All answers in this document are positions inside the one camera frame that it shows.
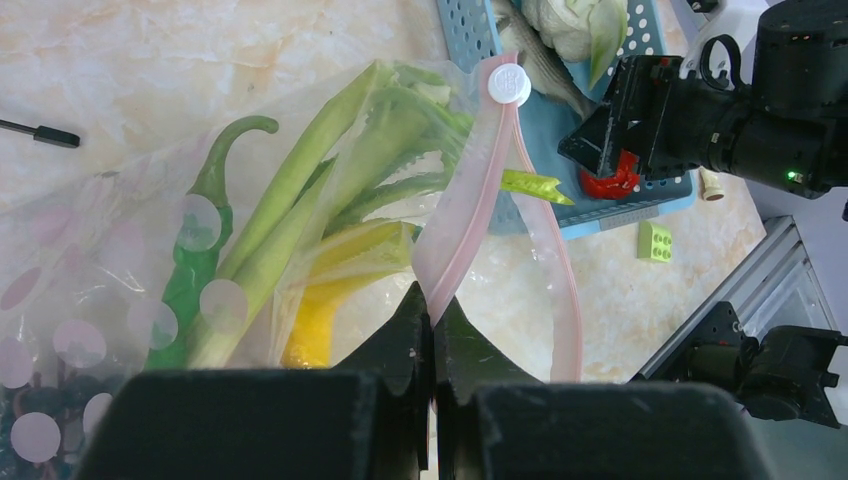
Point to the red pepper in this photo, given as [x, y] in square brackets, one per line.
[623, 183]

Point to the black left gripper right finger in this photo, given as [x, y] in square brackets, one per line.
[495, 421]

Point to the light green lego brick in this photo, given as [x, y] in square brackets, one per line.
[654, 242]

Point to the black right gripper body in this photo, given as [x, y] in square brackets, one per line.
[761, 95]

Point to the pink microphone on tripod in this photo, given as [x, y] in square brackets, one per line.
[44, 134]

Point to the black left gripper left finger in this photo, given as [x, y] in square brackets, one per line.
[365, 418]

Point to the white cauliflower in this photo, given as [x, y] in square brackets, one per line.
[581, 30]

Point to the grey toy fish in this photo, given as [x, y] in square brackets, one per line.
[547, 73]

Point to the yellow banana pepper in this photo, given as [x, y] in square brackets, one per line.
[346, 262]

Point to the clear zip top bag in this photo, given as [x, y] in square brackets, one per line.
[85, 264]

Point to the black grape bunch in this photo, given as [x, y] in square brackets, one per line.
[45, 429]

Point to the light blue plastic basket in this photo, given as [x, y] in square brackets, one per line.
[472, 35]

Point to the green chili pepper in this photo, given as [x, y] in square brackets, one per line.
[196, 254]

